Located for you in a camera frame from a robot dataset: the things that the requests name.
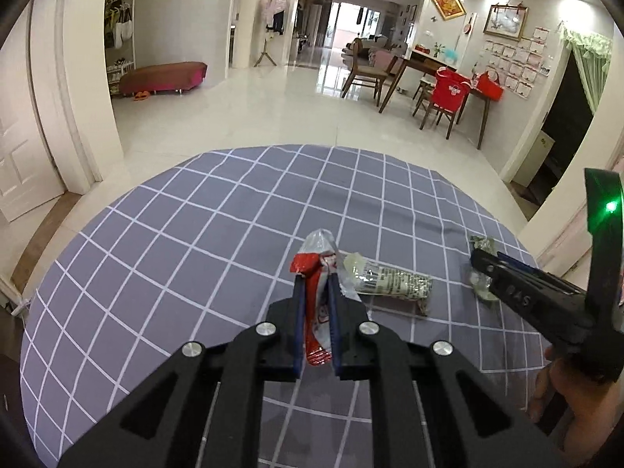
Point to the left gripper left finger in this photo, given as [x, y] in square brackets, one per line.
[202, 407]

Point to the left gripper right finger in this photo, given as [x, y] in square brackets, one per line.
[429, 405]

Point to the green foil wrapper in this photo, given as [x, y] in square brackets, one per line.
[480, 280]

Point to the printed plastic wrapper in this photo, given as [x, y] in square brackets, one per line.
[374, 279]

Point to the red white snack wrapper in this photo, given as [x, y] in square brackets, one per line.
[316, 260]

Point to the person's right hand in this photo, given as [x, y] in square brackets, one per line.
[595, 407]

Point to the grey checked tablecloth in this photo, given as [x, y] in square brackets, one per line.
[201, 250]

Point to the green frilled curtain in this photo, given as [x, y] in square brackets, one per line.
[592, 55]

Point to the chair with red cover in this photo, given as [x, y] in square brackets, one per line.
[449, 93]

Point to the wooden dining table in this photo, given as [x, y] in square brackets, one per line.
[428, 66]

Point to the large framed painting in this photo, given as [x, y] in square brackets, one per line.
[506, 21]

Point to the wooden dining chair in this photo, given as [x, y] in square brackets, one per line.
[369, 74]

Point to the gold red framed picture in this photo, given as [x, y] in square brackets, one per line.
[449, 9]

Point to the red upholstered bench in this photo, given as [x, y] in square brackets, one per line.
[177, 77]

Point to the white shelf rack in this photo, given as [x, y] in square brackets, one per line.
[119, 41]

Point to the white coat rack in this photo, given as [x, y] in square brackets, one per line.
[273, 15]

